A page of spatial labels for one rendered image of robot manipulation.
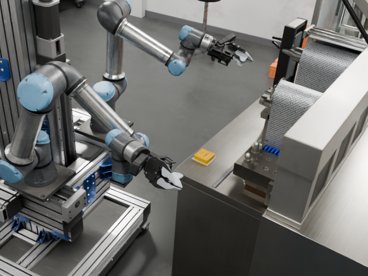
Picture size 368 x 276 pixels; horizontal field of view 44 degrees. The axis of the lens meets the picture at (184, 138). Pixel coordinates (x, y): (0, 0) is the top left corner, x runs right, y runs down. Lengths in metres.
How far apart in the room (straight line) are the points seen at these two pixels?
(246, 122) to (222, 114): 1.81
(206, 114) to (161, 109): 0.41
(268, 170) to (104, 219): 1.23
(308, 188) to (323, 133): 0.12
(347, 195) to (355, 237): 0.14
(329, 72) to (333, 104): 0.96
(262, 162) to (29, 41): 1.09
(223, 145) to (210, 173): 0.23
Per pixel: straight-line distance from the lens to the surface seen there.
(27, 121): 1.72
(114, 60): 2.35
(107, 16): 2.14
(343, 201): 1.15
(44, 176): 2.06
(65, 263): 2.57
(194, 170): 2.02
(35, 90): 1.60
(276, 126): 1.94
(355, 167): 1.28
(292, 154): 0.94
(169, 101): 4.33
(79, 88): 1.71
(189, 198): 2.04
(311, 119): 1.00
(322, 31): 2.11
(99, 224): 2.74
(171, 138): 3.80
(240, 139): 2.25
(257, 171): 1.85
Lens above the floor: 2.15
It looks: 34 degrees down
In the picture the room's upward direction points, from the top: 4 degrees clockwise
